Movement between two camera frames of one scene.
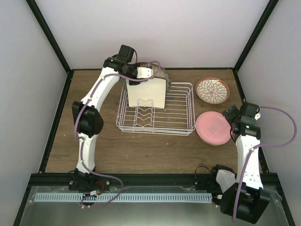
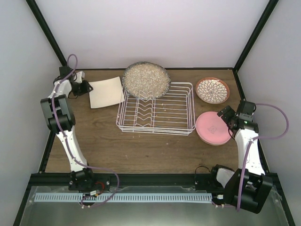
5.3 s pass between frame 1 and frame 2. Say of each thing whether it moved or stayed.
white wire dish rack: stayed
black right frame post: stayed
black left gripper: moved
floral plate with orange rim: stayed
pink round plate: stayed
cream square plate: moved
